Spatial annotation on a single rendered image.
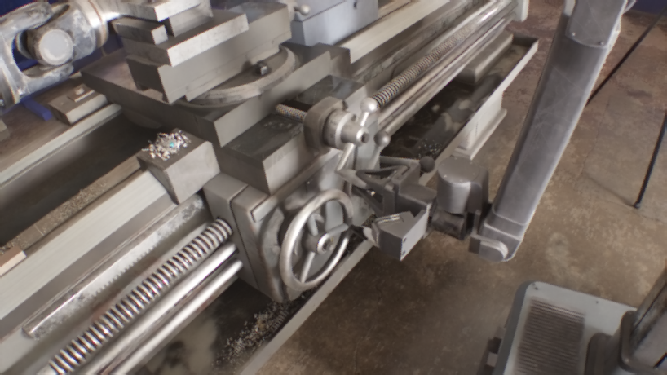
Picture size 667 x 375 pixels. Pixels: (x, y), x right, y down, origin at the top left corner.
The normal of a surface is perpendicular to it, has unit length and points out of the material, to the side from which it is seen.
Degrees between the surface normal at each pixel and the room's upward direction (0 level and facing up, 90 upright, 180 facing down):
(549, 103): 93
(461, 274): 0
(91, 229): 36
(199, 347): 0
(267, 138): 0
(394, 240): 85
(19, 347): 90
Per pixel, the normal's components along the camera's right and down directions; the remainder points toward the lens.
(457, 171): -0.13, -0.72
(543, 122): -0.53, 0.63
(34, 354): 0.79, 0.33
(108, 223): 0.39, -0.42
